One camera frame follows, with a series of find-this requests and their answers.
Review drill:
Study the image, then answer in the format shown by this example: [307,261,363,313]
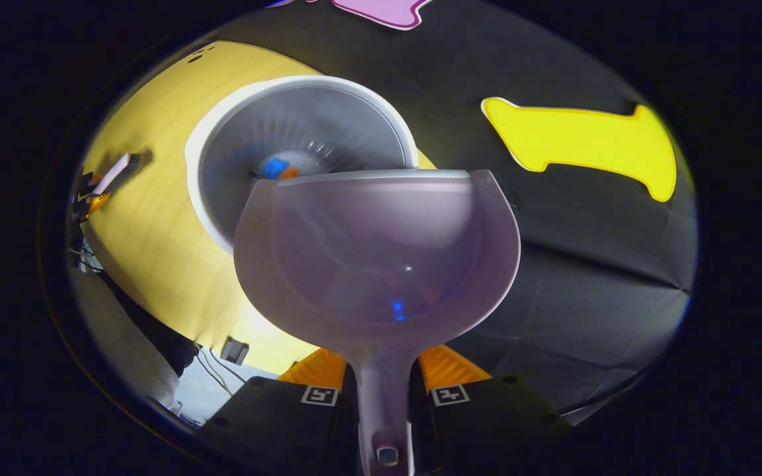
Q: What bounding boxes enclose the black floor cable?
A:
[560,370,646,417]

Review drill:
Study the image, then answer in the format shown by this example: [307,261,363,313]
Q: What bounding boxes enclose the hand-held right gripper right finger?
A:
[409,344,577,476]

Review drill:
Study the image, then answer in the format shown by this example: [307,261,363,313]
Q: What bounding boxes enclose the small lilac broom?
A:
[90,152,147,197]

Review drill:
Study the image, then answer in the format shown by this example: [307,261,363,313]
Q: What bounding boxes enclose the grey box under desktop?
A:
[220,336,250,366]

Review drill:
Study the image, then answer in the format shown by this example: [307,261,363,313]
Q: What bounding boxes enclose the white ribbed garbage bin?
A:
[185,75,419,255]

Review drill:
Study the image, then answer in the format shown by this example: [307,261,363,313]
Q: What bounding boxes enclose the yellow wooden desktop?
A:
[80,40,438,376]

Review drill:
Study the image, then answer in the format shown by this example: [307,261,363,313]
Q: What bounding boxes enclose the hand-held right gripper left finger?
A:
[199,347,362,476]

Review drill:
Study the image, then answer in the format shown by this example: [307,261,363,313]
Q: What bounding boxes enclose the lilac plastic dustpan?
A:
[233,169,522,476]

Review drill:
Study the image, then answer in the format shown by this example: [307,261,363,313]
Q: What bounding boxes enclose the thin cables under desktop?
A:
[196,344,246,397]

